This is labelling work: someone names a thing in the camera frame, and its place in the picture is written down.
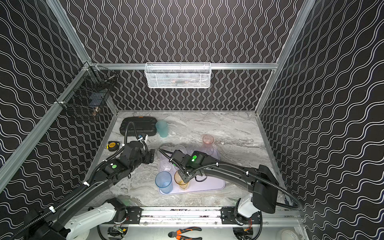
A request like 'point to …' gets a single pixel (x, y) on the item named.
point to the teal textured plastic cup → (162, 127)
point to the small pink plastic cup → (208, 139)
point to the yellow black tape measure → (113, 145)
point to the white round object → (288, 234)
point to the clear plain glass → (180, 147)
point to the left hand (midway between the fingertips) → (148, 147)
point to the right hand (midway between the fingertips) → (187, 172)
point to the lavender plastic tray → (165, 164)
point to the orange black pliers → (178, 235)
